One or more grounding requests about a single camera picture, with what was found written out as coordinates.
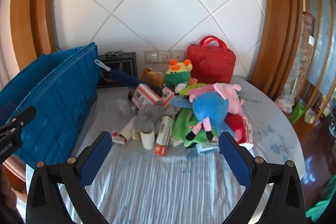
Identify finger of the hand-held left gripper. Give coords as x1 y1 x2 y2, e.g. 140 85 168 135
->
0 101 17 121
0 106 36 139

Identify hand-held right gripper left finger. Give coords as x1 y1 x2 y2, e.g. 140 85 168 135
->
25 131 113 224

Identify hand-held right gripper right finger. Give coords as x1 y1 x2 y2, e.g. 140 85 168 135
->
218 132 307 224

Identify pink pig plush red dress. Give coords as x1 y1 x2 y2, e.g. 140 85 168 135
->
226 112 248 143

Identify blue plastic crate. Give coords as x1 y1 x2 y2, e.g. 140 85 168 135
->
0 42 101 165

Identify white cylinder roll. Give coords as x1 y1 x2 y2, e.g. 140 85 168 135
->
140 130 155 149

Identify pink pig plush blue shirt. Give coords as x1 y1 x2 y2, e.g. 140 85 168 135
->
188 83 244 141

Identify large green plush striped trim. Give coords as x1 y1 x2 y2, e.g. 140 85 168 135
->
172 109 218 148

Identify grey fluffy plush toy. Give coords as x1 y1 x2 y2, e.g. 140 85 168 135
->
134 105 179 134

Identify light blue plush toy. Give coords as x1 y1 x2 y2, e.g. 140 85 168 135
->
171 95 195 109

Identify small pink white box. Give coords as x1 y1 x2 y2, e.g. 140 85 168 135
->
112 131 126 145

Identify pale blue packet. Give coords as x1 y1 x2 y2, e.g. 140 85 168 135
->
196 141 219 153

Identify white box pink edge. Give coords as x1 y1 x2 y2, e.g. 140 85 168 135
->
244 119 254 144

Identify white paper tube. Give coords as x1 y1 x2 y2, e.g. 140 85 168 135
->
119 119 137 140

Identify clear plastic wrapper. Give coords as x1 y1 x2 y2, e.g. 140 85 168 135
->
115 99 132 115

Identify long white box orange end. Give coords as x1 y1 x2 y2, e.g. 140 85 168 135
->
153 116 174 157

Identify white plastic bag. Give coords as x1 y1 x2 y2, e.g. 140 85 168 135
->
274 95 296 113

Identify pink and white medicine box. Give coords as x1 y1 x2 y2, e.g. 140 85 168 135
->
131 84 164 106
160 87 175 107

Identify green and pink toy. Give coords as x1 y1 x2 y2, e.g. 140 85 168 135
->
181 84 213 96

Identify white green bag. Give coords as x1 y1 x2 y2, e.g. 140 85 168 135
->
304 109 317 125

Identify small white black toy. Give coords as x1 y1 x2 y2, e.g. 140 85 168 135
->
175 83 189 94

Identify brown teddy bear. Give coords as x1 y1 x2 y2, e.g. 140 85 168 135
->
140 67 165 88

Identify green cloth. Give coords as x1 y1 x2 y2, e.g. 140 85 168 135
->
306 187 336 224

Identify green frog plush orange horns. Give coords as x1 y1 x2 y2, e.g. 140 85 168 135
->
164 59 197 88

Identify red carry case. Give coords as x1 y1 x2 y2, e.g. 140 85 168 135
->
186 35 236 84

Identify patterned floral cloth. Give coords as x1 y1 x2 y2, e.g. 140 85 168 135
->
291 11 317 106

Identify glass sliding door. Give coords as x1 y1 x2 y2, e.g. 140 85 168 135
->
299 0 336 119

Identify blue duster white handle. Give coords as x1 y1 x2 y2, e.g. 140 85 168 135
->
94 59 164 96

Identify black box with metal handle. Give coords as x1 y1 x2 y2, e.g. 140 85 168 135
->
96 50 138 88

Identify curved wooden wall frame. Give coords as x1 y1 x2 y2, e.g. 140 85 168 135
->
256 0 302 101
10 0 59 71

